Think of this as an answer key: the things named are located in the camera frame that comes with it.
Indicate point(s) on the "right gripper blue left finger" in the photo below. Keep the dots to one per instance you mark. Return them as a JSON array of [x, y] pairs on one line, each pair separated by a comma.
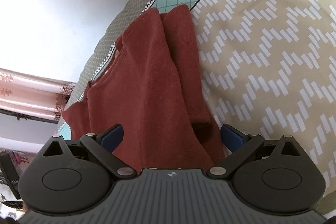
[[100, 148]]

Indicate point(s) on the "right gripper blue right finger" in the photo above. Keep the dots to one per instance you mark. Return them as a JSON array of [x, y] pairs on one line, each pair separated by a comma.
[[242, 147]]

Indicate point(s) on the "dark red knit sweater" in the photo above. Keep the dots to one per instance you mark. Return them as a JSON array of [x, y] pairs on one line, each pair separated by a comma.
[[153, 89]]

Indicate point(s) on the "dark clutter beside bed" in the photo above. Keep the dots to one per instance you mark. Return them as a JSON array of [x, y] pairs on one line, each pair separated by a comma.
[[13, 164]]

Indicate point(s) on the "pink satin lace curtain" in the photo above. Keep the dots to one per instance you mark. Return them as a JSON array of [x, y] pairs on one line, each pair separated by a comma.
[[31, 96]]

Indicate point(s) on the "patterned beige teal quilt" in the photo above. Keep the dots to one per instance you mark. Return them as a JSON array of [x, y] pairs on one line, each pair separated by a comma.
[[267, 67]]

